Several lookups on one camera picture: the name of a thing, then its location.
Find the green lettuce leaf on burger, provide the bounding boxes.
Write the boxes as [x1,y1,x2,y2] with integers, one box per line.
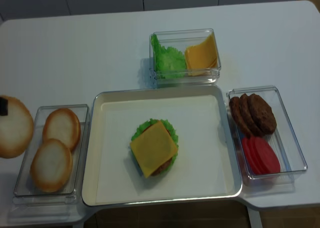
[130,118,180,175]

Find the red tomato slice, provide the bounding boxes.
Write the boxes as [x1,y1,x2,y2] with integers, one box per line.
[247,136,267,175]
[241,137,261,175]
[250,137,281,174]

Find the white rectangular serving tray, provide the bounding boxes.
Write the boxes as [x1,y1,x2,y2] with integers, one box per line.
[81,85,243,207]

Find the middle brown meat patty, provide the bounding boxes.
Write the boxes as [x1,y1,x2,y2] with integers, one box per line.
[239,93,264,137]

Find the green lettuce leaves in container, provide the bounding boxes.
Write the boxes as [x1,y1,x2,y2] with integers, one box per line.
[150,34,187,79]

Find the middle red tomato slice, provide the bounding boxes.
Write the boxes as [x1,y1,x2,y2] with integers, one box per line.
[247,136,267,175]

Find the bun half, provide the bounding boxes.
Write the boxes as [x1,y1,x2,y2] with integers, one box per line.
[42,108,81,152]
[30,139,73,193]
[0,95,34,159]

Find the clear lettuce and cheese container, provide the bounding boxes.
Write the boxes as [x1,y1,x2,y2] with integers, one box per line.
[149,28,221,87]

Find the clear patty and tomato container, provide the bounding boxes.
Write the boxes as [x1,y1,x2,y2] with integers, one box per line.
[226,86,308,189]

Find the brown meat patty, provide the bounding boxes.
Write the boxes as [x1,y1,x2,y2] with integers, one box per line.
[239,93,264,137]
[248,94,277,135]
[229,96,253,138]

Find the left red tomato slice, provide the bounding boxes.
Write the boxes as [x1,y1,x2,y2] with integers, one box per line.
[241,137,261,175]

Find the right brown meat patty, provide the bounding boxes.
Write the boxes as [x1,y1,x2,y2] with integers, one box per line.
[248,94,277,135]

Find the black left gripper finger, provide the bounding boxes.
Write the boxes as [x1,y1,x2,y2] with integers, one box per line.
[0,97,8,116]

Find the stack of yellow cheese slices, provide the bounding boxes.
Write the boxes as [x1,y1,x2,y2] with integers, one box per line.
[184,34,218,76]

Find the yellow cheese slice on burger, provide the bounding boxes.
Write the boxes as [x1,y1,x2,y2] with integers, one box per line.
[129,120,179,178]

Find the brown patty on burger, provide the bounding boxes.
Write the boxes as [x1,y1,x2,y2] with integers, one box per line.
[151,158,172,176]

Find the clear bun container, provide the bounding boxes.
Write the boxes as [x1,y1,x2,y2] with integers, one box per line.
[13,104,91,204]

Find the right red tomato slice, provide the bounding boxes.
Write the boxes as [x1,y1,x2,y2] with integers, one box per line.
[250,137,281,174]

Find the left brown meat patty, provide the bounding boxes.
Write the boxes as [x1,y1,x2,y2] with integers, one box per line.
[229,96,253,138]

